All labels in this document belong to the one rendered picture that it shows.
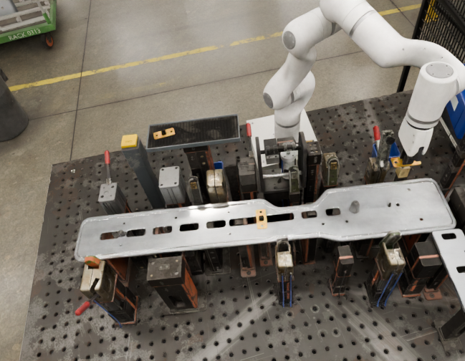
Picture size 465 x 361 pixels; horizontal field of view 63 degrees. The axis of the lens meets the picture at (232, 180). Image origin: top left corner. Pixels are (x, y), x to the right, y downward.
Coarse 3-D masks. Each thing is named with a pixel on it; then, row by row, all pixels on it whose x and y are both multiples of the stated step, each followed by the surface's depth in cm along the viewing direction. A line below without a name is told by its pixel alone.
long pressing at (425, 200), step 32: (352, 192) 143; (384, 192) 141; (416, 192) 140; (96, 224) 148; (128, 224) 146; (160, 224) 144; (256, 224) 139; (288, 224) 138; (320, 224) 136; (352, 224) 135; (384, 224) 133; (416, 224) 132; (448, 224) 130; (128, 256) 138
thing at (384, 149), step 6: (384, 132) 131; (390, 132) 131; (384, 138) 131; (390, 138) 128; (384, 144) 134; (390, 144) 130; (378, 150) 137; (384, 150) 136; (378, 156) 138; (384, 156) 138; (378, 162) 139; (384, 162) 140; (378, 168) 141; (384, 168) 141
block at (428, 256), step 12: (420, 252) 127; (432, 252) 127; (408, 264) 136; (420, 264) 126; (432, 264) 124; (408, 276) 139; (420, 276) 131; (432, 276) 132; (408, 288) 141; (420, 288) 141
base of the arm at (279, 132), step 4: (276, 124) 174; (276, 128) 177; (280, 128) 174; (284, 128) 172; (288, 128) 172; (292, 128) 173; (296, 128) 174; (276, 132) 179; (280, 132) 176; (284, 132) 174; (288, 132) 174; (292, 132) 175; (296, 132) 176; (272, 136) 193; (276, 136) 182; (280, 136) 178; (284, 136) 177; (288, 136) 177; (292, 136) 177; (296, 136) 179; (296, 140) 182; (296, 144) 184; (296, 152) 186
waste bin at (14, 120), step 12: (0, 72) 316; (0, 84) 310; (0, 96) 311; (12, 96) 328; (0, 108) 315; (12, 108) 326; (0, 120) 320; (12, 120) 329; (24, 120) 342; (0, 132) 327; (12, 132) 333
